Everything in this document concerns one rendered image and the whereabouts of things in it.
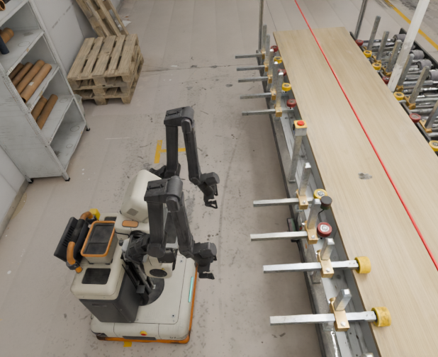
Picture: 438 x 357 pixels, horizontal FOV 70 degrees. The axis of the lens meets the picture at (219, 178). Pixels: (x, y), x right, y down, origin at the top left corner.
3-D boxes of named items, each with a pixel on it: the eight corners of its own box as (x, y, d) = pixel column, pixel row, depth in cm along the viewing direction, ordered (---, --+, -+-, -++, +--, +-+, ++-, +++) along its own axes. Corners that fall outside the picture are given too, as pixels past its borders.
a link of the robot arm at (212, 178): (191, 167, 171) (189, 179, 165) (210, 161, 167) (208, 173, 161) (202, 180, 179) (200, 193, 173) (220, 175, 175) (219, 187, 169)
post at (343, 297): (322, 333, 164) (344, 296, 129) (320, 326, 166) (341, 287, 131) (329, 333, 164) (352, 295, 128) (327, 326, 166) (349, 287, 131)
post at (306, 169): (295, 216, 215) (305, 166, 180) (294, 212, 217) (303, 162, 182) (300, 215, 215) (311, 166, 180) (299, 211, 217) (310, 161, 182)
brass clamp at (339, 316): (334, 331, 139) (337, 328, 136) (326, 301, 149) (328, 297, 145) (348, 331, 139) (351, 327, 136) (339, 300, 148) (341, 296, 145)
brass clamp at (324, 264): (320, 278, 156) (322, 273, 153) (314, 253, 166) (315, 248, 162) (333, 278, 156) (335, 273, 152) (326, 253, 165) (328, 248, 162)
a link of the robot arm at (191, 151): (181, 105, 143) (178, 120, 135) (194, 105, 142) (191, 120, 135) (191, 171, 174) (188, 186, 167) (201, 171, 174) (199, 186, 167)
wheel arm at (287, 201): (253, 207, 201) (253, 203, 198) (252, 203, 203) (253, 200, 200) (322, 204, 200) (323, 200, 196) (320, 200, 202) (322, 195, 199)
